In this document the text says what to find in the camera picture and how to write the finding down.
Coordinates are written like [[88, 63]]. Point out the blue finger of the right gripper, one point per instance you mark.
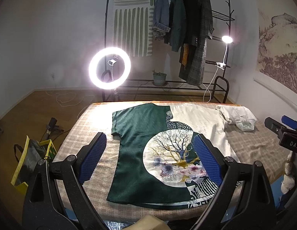
[[289, 122]]

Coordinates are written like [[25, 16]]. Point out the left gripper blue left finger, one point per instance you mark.
[[89, 156]]

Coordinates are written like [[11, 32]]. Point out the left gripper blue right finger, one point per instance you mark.
[[211, 158]]

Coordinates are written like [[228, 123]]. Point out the green white printed t-shirt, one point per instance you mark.
[[157, 165]]

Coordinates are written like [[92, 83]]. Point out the black clothes rack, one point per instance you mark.
[[215, 85]]

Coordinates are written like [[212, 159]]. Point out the right gloved hand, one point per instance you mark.
[[288, 181]]

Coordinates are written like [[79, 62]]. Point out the beige plaid bed cover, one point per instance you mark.
[[259, 144]]

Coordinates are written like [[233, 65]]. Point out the folded white garment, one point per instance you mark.
[[239, 116]]

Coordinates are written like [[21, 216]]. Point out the black tripod on floor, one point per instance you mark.
[[53, 129]]

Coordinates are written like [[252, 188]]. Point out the yellow green shopping bag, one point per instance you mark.
[[28, 156]]

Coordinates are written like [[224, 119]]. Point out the green potted plant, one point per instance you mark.
[[159, 79]]

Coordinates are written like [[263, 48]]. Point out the white clip lamp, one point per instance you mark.
[[227, 40]]

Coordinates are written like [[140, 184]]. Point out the yellow garment on rack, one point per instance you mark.
[[185, 54]]

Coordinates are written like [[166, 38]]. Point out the grey plaid coat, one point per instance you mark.
[[193, 72]]

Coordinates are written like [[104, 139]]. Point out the blue denim jacket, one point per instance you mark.
[[161, 19]]

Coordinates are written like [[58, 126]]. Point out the dark green jacket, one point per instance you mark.
[[177, 24]]

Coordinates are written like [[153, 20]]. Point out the black coat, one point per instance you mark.
[[192, 14]]

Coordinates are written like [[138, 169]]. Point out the landscape painting wall scroll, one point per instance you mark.
[[277, 54]]

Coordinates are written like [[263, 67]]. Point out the phone holder in ring light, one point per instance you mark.
[[112, 61]]

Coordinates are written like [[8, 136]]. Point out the green striped wall hanging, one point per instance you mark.
[[133, 26]]

